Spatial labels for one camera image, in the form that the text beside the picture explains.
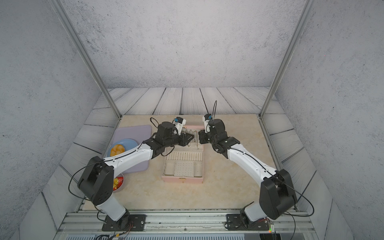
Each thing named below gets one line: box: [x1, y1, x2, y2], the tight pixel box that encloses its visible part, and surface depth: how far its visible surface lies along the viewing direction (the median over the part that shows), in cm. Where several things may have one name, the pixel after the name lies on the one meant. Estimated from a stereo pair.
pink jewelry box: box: [161, 125, 205, 184], surface depth 87 cm
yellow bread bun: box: [110, 144, 126, 157], surface depth 98 cm
